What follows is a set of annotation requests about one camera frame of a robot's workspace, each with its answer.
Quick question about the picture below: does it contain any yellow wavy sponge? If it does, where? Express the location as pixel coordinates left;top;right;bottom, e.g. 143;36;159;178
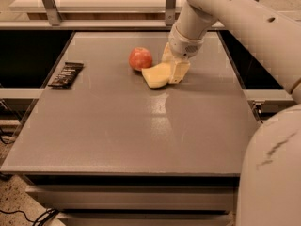
142;63;171;89

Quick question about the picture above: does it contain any grey table drawer base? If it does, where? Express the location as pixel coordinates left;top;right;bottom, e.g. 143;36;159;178
26;176;239;226

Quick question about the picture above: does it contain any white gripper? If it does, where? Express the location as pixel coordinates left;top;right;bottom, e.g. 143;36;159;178
161;24;204;84

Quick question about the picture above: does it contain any black floor cable left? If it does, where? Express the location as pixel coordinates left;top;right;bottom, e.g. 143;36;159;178
0;208;59;226

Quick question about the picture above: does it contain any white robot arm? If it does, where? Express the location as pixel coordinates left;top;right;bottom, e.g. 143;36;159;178
169;0;301;226

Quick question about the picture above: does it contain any red apple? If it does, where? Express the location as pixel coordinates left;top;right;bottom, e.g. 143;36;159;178
129;47;152;71

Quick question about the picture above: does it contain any metal frame rail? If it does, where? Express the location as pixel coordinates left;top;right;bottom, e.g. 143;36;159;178
0;0;185;28

